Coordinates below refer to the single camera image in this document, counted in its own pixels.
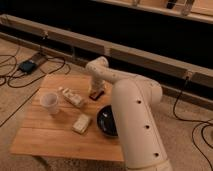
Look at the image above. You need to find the black bowl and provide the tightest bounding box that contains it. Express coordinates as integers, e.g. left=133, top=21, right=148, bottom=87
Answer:
left=96, top=105, right=118, bottom=137

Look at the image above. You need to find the wooden table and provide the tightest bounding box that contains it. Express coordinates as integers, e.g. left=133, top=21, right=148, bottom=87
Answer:
left=10, top=74, right=123, bottom=162

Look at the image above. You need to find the black floor cable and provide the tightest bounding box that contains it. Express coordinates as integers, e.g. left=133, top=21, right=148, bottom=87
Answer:
left=0, top=43, right=72, bottom=128
left=172, top=76, right=213, bottom=164

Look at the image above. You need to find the cream rectangular block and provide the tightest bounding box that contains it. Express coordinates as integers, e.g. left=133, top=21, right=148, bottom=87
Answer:
left=72, top=114, right=92, bottom=134

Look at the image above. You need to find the dark brown eraser block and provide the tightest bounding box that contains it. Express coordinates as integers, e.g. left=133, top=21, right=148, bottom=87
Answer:
left=89, top=91, right=104, bottom=101

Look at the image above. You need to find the black floor cable left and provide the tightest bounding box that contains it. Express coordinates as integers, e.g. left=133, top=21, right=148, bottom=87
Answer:
left=0, top=43, right=72, bottom=128

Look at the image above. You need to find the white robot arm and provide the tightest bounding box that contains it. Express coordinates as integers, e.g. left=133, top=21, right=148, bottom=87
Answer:
left=86, top=57, right=173, bottom=171

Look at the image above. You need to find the black floor cable right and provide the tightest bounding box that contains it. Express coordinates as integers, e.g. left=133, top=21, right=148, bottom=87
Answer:
left=172, top=76, right=213, bottom=164

